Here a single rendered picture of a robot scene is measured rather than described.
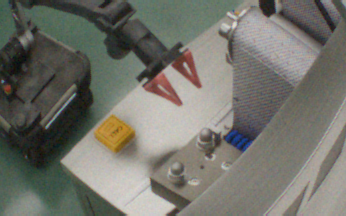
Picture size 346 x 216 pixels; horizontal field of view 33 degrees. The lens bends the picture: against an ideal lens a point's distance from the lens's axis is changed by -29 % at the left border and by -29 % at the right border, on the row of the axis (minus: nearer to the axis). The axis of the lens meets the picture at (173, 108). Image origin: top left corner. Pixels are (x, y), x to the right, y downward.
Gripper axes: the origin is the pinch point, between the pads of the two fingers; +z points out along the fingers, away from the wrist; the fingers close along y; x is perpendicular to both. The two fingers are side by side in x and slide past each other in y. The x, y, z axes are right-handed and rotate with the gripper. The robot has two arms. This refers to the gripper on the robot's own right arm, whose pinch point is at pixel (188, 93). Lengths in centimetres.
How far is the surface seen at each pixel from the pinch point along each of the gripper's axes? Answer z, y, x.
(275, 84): 8.5, 0.0, 27.4
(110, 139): -3.1, 12.2, -16.3
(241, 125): 11.3, 0.0, 7.8
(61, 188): 0, 0, -124
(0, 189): -20, 30, -137
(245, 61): 1.6, 0.0, 23.6
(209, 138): 8.5, 7.2, 7.3
